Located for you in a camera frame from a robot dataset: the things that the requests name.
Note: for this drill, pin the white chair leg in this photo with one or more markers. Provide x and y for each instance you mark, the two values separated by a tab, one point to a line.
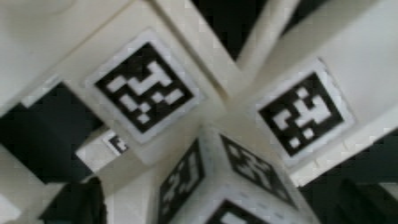
102	149

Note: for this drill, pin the white tagged cube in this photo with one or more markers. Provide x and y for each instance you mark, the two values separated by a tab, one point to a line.
229	188

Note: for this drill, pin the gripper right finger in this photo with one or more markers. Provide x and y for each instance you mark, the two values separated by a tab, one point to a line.
367	203

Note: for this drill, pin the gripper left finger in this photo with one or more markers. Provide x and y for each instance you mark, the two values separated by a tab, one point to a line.
78	206

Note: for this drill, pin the white chair back frame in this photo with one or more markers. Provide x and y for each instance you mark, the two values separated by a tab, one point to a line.
300	99

